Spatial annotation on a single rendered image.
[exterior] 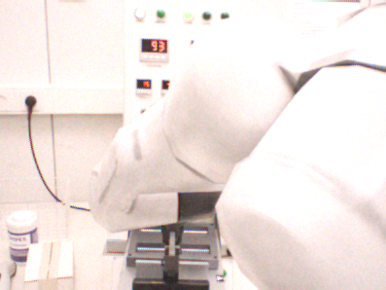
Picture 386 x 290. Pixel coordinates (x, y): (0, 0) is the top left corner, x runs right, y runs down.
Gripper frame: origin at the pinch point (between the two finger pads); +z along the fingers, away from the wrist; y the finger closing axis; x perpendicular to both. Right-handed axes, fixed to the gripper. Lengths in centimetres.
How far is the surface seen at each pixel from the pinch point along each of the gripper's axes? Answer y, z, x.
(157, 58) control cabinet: -61, -13, -5
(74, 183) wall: -76, 50, -38
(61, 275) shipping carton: -16.7, 26.0, -27.7
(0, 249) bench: -39, 44, -53
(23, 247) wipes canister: -32, 35, -43
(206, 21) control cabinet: -65, -23, 9
